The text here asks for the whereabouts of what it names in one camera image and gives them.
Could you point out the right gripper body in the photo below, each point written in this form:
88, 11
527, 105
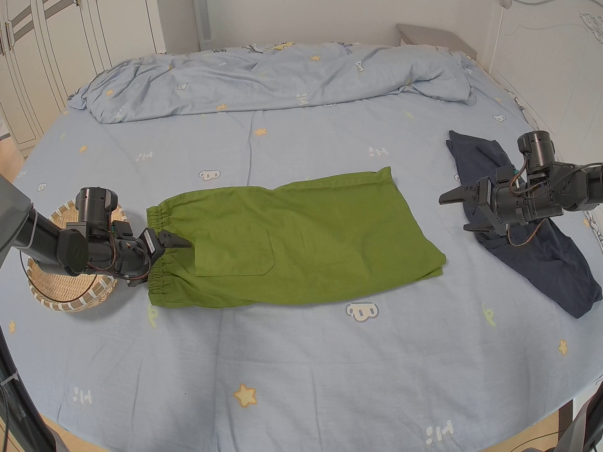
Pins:
523, 207

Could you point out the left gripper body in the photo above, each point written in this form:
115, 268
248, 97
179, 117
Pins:
127, 262

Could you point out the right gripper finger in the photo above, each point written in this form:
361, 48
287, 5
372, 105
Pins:
484, 226
464, 195

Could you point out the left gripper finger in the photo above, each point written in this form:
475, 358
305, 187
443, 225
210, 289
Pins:
173, 241

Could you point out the green shorts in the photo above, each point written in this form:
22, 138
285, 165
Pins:
329, 243

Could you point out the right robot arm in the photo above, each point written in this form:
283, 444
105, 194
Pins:
537, 151

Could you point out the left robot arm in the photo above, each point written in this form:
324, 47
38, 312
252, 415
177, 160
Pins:
47, 238

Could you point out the round woven basket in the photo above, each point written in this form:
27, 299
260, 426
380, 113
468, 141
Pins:
70, 294

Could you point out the dark blue garment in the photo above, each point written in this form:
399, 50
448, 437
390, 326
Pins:
565, 271

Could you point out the bed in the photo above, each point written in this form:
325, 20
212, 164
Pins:
301, 370

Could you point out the grey bedside table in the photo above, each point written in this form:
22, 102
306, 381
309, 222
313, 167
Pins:
424, 36

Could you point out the pale blue quilt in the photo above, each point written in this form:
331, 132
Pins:
282, 78

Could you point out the white wardrobe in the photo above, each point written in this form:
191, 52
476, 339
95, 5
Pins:
70, 40

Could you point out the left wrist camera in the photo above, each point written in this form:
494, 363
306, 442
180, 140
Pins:
125, 231

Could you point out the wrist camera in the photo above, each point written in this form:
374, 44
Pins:
125, 231
505, 174

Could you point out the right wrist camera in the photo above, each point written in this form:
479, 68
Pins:
505, 174

